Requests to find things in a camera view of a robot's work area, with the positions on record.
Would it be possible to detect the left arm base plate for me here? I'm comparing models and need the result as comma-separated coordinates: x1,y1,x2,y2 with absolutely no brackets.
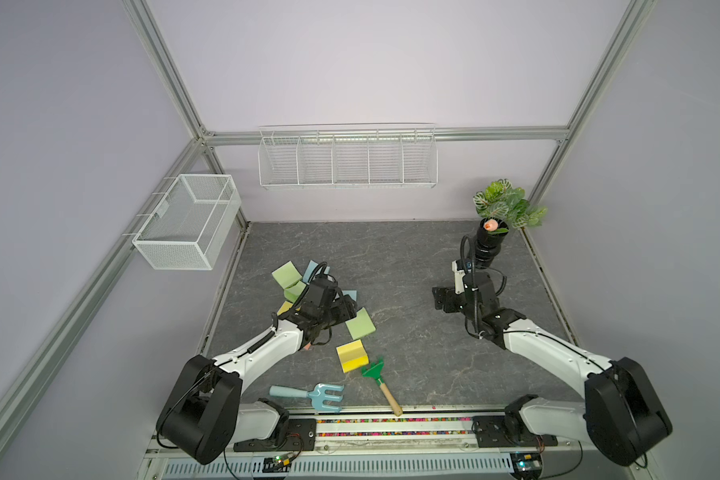
233,418,317,452

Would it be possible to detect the light blue garden fork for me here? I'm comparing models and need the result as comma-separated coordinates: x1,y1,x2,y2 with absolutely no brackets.
269,383,344,413

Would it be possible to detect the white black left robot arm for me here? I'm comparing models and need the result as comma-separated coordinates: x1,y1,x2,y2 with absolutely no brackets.
155,274,359,465

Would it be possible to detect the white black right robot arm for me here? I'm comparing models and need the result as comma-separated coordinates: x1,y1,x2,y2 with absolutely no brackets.
432,270,673,466

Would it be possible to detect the light blue memo pad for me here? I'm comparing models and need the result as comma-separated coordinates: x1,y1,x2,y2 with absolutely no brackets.
302,261,330,284

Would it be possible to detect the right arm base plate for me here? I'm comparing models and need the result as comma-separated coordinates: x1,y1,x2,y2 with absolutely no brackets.
471,415,559,450

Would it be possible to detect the green artificial plant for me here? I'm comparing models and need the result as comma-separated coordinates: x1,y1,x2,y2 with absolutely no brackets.
472,179,548,236

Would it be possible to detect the yellow fanned memo pad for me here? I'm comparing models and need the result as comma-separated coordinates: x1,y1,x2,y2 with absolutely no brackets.
277,301,293,316

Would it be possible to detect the black glossy vase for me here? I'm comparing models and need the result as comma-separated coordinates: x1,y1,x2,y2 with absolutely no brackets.
474,218,509,269

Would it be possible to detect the white wire side basket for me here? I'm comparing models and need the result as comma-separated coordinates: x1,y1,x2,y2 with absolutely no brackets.
123,173,242,271

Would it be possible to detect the light green memo pad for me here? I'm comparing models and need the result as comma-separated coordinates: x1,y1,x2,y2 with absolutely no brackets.
272,261,302,290

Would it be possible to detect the green garden rake wooden handle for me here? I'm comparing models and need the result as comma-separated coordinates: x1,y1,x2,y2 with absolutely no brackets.
361,358,403,417

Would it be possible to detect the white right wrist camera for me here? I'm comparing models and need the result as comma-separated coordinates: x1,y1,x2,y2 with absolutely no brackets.
451,260,470,295

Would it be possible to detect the white wire shelf basket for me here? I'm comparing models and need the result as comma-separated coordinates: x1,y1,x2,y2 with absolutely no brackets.
258,123,439,189

